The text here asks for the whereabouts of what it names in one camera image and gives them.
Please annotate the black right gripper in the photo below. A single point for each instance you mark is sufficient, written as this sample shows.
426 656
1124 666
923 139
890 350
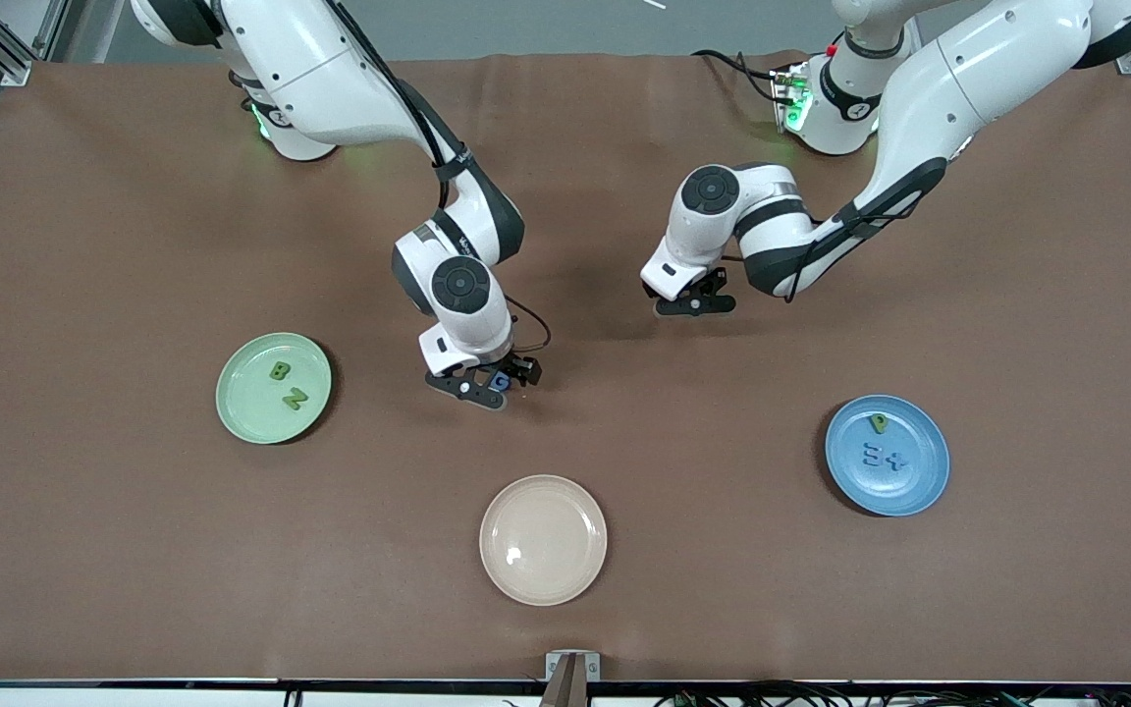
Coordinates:
518 367

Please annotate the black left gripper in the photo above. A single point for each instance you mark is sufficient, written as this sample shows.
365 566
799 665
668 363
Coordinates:
708 288

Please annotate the blue capital letter G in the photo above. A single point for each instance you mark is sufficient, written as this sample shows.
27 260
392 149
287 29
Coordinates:
497 383

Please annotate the green lowercase letter p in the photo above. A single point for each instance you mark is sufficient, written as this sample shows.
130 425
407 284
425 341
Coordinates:
877 429

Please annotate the green capital letter N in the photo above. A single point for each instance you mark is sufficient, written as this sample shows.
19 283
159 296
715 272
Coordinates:
295 399

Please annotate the blue lowercase letter m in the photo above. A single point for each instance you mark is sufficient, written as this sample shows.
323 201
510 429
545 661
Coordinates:
882 458

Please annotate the green capital letter B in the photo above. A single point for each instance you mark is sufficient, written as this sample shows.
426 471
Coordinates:
273 372

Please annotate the blue lowercase letter x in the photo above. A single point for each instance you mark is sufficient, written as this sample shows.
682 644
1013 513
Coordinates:
897 460

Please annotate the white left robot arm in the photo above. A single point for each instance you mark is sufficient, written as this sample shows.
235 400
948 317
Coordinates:
958 79

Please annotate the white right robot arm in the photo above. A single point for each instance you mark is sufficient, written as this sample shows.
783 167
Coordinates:
310 69

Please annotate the beige plate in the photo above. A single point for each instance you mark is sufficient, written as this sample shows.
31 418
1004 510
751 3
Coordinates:
546 550

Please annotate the silver base connector box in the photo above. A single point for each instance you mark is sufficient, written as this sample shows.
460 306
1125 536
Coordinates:
789 88

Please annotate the blue plate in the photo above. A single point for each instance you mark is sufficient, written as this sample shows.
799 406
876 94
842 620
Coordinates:
885 491

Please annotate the light green plate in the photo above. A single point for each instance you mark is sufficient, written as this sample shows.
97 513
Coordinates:
251 412

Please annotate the black table edge strip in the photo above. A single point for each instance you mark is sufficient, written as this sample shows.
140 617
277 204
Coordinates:
379 684

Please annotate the brown table mat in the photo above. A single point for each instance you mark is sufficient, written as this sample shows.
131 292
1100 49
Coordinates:
134 550

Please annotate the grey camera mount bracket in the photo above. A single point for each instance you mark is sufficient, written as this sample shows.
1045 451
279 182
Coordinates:
553 668

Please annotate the tan camera stand post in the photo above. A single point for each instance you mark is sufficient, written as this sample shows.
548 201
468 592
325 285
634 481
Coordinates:
565 692

